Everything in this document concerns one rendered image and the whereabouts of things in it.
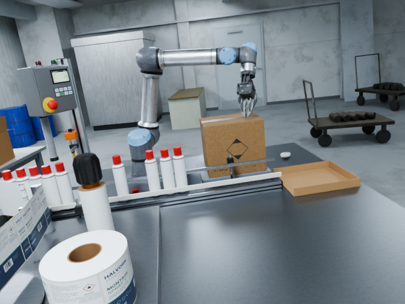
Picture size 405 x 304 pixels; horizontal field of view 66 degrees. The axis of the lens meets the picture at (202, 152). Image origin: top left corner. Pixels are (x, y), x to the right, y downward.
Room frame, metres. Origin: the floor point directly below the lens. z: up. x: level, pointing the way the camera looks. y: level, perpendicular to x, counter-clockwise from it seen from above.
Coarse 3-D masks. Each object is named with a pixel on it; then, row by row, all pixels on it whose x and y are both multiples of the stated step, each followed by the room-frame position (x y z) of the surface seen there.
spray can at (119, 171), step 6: (114, 156) 1.25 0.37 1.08; (120, 156) 1.26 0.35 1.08; (114, 162) 1.25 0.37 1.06; (120, 162) 1.25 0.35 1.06; (114, 168) 1.24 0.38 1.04; (120, 168) 1.24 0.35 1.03; (114, 174) 1.24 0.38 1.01; (120, 174) 1.24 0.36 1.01; (120, 180) 1.24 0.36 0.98; (126, 180) 1.25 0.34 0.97; (120, 186) 1.24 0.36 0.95; (126, 186) 1.25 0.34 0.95; (120, 192) 1.24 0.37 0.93; (126, 192) 1.24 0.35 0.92
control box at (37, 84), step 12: (24, 72) 1.26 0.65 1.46; (36, 72) 1.24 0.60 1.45; (48, 72) 1.29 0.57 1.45; (24, 84) 1.27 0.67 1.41; (36, 84) 1.24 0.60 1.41; (48, 84) 1.27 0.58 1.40; (60, 84) 1.32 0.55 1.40; (24, 96) 1.28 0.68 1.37; (36, 96) 1.24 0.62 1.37; (48, 96) 1.26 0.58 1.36; (72, 96) 1.36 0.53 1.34; (36, 108) 1.25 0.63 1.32; (48, 108) 1.25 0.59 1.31; (60, 108) 1.30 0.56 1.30; (72, 108) 1.35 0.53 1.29
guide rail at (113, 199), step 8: (256, 176) 1.28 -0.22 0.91; (264, 176) 1.28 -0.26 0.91; (272, 176) 1.28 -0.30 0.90; (280, 176) 1.29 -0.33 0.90; (200, 184) 1.26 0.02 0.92; (208, 184) 1.26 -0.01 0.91; (216, 184) 1.26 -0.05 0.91; (224, 184) 1.26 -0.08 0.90; (144, 192) 1.23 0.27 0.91; (152, 192) 1.23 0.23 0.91; (160, 192) 1.24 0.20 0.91; (168, 192) 1.24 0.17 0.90; (112, 200) 1.22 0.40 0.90; (120, 200) 1.22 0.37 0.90; (56, 208) 1.20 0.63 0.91; (64, 208) 1.20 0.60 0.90
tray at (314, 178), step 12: (276, 168) 1.46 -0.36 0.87; (288, 168) 1.47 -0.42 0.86; (300, 168) 1.47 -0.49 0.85; (312, 168) 1.48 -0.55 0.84; (324, 168) 1.47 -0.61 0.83; (336, 168) 1.42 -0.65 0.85; (288, 180) 1.37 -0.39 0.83; (300, 180) 1.36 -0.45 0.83; (312, 180) 1.34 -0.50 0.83; (324, 180) 1.33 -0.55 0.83; (336, 180) 1.31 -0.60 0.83; (348, 180) 1.23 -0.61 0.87; (300, 192) 1.21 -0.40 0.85; (312, 192) 1.21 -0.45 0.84
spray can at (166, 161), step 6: (162, 150) 1.27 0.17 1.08; (162, 156) 1.27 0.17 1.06; (168, 156) 1.28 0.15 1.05; (162, 162) 1.26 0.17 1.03; (168, 162) 1.26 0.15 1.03; (162, 168) 1.26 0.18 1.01; (168, 168) 1.26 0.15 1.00; (162, 174) 1.27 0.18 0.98; (168, 174) 1.26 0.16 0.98; (168, 180) 1.26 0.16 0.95; (174, 180) 1.28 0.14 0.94; (168, 186) 1.26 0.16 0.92; (174, 186) 1.27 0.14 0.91
